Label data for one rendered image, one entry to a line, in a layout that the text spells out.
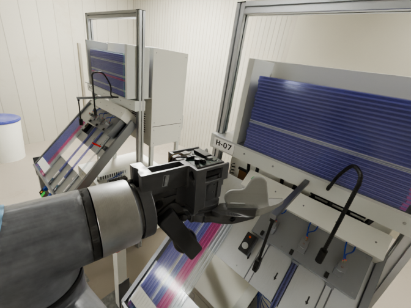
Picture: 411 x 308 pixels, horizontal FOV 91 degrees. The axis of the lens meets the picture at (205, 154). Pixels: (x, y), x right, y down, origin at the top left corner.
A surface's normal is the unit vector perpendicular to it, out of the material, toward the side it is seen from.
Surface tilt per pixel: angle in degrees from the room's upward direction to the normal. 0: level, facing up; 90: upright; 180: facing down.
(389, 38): 90
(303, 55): 90
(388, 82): 90
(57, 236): 53
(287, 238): 43
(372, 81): 90
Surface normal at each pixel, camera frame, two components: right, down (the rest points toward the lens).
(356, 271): -0.35, -0.51
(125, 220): 0.57, -0.15
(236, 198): 0.07, 0.36
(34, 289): 0.66, 0.40
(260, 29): -0.57, 0.25
